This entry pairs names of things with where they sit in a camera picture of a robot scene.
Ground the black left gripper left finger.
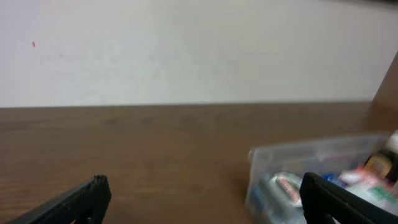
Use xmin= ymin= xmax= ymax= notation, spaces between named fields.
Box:
xmin=8 ymin=175 xmax=111 ymax=224

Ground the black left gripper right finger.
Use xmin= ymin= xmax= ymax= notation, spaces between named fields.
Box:
xmin=300 ymin=172 xmax=397 ymax=224

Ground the clear plastic container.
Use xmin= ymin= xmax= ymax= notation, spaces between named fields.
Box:
xmin=245 ymin=133 xmax=397 ymax=223

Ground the black bottle white cap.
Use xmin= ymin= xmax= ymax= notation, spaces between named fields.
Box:
xmin=364 ymin=131 xmax=397 ymax=184

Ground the red Panadol box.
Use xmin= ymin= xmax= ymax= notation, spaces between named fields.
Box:
xmin=338 ymin=168 xmax=384 ymax=187

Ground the white green Panadol box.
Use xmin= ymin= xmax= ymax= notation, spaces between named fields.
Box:
xmin=345 ymin=182 xmax=397 ymax=215

